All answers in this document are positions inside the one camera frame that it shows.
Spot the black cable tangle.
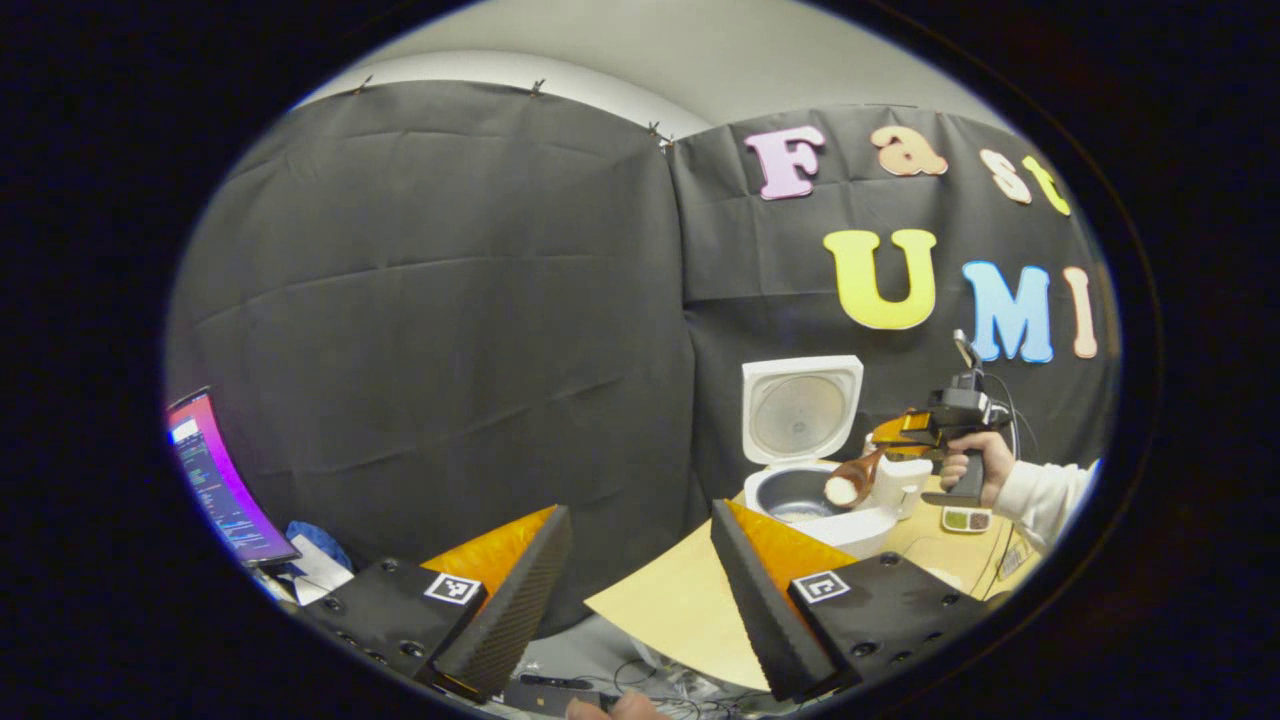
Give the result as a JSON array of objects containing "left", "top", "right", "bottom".
[{"left": 515, "top": 655, "right": 731, "bottom": 716}]

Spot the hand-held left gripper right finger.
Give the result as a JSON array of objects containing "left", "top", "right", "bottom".
[{"left": 710, "top": 498, "right": 991, "bottom": 703}]

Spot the laptop screen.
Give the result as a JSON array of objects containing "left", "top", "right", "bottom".
[{"left": 165, "top": 388, "right": 301, "bottom": 569}]

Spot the white toaster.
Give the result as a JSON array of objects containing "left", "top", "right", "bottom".
[{"left": 865, "top": 435, "right": 934, "bottom": 521}]

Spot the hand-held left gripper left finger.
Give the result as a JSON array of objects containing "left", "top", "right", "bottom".
[{"left": 300, "top": 503, "right": 573, "bottom": 704}]

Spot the white paper sheet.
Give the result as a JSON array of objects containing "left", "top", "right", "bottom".
[{"left": 255, "top": 560, "right": 356, "bottom": 608}]

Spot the white rice cooker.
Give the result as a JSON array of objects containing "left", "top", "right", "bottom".
[{"left": 740, "top": 355, "right": 901, "bottom": 559}]

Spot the brown wooden spoon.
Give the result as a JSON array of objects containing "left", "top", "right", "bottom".
[{"left": 823, "top": 445, "right": 886, "bottom": 508}]

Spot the blue cloth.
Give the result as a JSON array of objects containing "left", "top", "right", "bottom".
[{"left": 285, "top": 520, "right": 353, "bottom": 573}]

